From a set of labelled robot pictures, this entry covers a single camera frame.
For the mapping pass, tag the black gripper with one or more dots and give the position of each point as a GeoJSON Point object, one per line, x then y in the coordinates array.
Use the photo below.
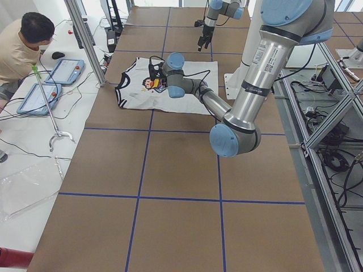
{"type": "Point", "coordinates": [159, 74]}
{"type": "Point", "coordinates": [207, 31]}

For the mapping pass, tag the white cartoon print t-shirt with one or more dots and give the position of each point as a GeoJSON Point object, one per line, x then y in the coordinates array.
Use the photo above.
{"type": "Point", "coordinates": [137, 91]}

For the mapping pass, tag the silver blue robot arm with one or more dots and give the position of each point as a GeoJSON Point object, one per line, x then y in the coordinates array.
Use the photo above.
{"type": "Point", "coordinates": [213, 9]}
{"type": "Point", "coordinates": [280, 26]}

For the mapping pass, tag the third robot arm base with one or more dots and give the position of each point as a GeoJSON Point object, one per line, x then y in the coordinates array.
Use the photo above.
{"type": "Point", "coordinates": [351, 58]}

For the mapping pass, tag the upper blue teach pendant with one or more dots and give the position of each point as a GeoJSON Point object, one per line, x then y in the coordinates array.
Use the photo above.
{"type": "Point", "coordinates": [66, 71]}

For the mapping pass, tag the blue teach pendant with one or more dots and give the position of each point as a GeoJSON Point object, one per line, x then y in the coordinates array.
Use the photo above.
{"type": "Point", "coordinates": [34, 103]}
{"type": "Point", "coordinates": [66, 71]}

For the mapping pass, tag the black computer mouse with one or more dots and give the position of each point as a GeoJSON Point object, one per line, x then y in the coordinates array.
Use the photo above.
{"type": "Point", "coordinates": [57, 55]}

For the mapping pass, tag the silver reacher grabber tool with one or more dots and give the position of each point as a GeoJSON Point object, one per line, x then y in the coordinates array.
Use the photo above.
{"type": "Point", "coordinates": [58, 133]}

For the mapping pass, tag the lower blue teach pendant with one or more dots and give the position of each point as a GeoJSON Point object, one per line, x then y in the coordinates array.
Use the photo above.
{"type": "Point", "coordinates": [34, 103]}

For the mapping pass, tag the grey control box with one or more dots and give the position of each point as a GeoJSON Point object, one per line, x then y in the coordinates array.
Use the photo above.
{"type": "Point", "coordinates": [327, 78]}

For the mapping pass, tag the person in beige shirt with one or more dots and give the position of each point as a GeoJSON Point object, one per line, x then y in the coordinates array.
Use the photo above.
{"type": "Point", "coordinates": [20, 50]}

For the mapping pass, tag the clear plastic bag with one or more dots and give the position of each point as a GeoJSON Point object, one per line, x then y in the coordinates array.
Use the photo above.
{"type": "Point", "coordinates": [29, 188]}

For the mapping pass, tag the red fire extinguisher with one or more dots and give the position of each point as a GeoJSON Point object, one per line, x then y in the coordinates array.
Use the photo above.
{"type": "Point", "coordinates": [17, 259]}

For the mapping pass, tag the aluminium frame post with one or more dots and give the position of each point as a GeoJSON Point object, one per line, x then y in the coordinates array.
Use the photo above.
{"type": "Point", "coordinates": [77, 20]}

